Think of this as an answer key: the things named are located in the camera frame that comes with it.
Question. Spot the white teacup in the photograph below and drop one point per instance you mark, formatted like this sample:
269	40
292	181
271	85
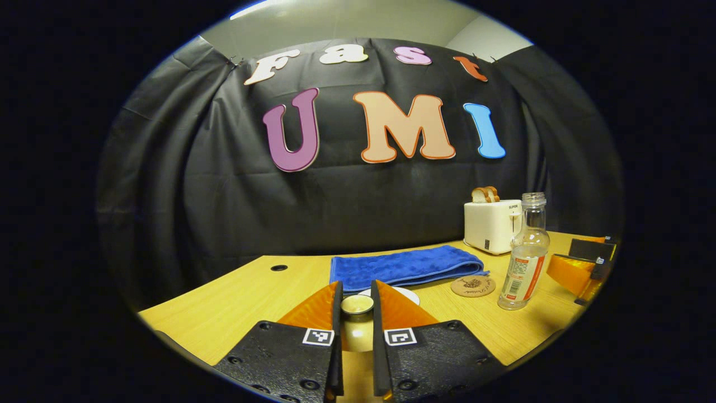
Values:
405	295

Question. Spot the toasted bread slice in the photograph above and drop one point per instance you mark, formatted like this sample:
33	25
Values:
479	195
493	193

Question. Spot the white teacup lid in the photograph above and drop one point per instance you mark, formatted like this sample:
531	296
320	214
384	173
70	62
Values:
357	305

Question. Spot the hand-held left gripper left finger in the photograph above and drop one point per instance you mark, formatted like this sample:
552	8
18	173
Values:
337	364

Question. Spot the clear water bottle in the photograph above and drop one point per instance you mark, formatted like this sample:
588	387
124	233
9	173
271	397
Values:
523	274

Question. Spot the blue towel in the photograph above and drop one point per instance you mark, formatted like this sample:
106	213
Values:
403	267

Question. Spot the black backdrop cloth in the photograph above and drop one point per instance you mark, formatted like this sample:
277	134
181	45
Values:
224	196

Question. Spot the white toaster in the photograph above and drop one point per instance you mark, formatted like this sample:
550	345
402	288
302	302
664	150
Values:
489	226

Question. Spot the round wooden coaster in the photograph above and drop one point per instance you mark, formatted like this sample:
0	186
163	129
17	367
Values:
473	286

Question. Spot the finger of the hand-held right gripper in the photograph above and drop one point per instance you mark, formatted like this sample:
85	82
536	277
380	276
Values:
570	274
587	250

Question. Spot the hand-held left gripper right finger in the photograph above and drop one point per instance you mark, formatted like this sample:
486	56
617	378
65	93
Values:
379	364

